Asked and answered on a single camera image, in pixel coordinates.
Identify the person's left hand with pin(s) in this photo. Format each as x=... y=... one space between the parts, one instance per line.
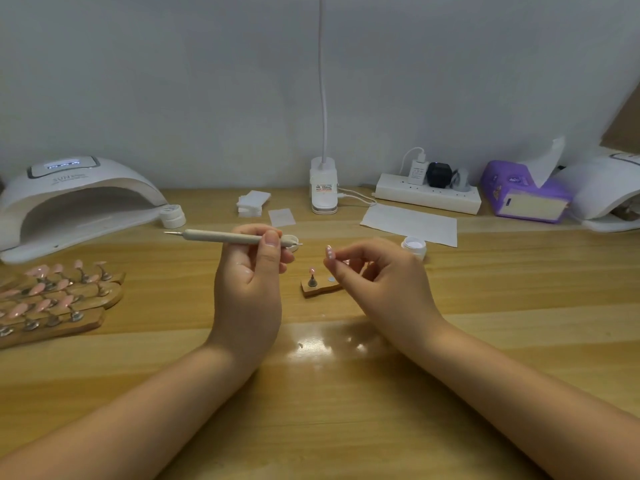
x=248 y=305

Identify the person's right hand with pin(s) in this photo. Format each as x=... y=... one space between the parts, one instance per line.
x=395 y=295

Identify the white gel jar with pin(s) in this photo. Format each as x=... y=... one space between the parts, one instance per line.
x=414 y=248

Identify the pink nail tip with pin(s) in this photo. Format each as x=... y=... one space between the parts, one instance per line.
x=330 y=252
x=312 y=280

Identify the wooden nail holder strip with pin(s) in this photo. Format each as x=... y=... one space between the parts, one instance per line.
x=320 y=288

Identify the grey dotting pen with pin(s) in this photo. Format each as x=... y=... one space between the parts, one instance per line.
x=215 y=236

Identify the wooden stands with pink nails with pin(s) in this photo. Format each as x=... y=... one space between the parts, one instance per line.
x=58 y=305

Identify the white nail lamp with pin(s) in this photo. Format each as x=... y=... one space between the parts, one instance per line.
x=605 y=192
x=72 y=195

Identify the person's left forearm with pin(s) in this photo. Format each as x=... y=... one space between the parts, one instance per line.
x=115 y=430

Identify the person's right forearm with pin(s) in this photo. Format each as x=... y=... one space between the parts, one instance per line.
x=535 y=410

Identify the white desk lamp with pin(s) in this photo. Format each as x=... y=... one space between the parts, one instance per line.
x=324 y=187

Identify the white paper sheet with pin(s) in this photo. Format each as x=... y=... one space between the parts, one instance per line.
x=409 y=225

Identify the small white paper square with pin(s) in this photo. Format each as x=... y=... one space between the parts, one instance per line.
x=282 y=217

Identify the stack of white cotton pads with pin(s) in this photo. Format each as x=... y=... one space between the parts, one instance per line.
x=253 y=203

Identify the white power strip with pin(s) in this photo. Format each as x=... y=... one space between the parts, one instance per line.
x=428 y=194

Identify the small closed white jar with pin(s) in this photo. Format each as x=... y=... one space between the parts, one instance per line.
x=173 y=217

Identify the white charger plug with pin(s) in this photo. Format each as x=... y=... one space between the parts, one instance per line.
x=418 y=172

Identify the black plug adapter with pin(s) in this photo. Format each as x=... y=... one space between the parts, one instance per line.
x=440 y=176

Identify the grey plug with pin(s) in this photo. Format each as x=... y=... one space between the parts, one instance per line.
x=462 y=181

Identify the purple tissue box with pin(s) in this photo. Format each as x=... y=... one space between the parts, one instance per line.
x=507 y=192

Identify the white tissue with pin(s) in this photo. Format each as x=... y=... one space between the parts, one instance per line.
x=548 y=162

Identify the brown wooden board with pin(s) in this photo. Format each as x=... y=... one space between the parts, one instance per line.
x=625 y=120

